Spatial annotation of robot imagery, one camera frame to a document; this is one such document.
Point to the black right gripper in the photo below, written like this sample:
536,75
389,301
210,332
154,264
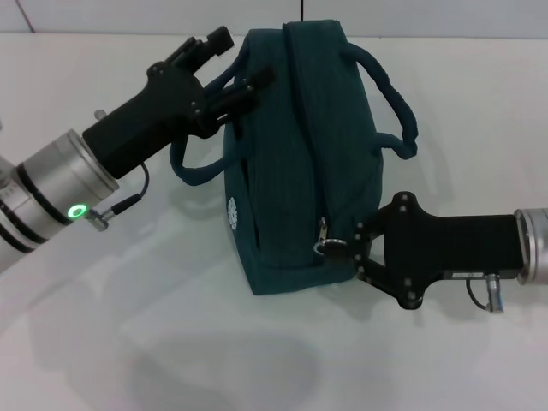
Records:
449,244

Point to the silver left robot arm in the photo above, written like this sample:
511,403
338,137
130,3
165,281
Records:
47,197

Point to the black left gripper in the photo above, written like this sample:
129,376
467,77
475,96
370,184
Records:
137,128

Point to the dark teal fabric bag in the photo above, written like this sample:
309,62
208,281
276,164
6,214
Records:
308,150

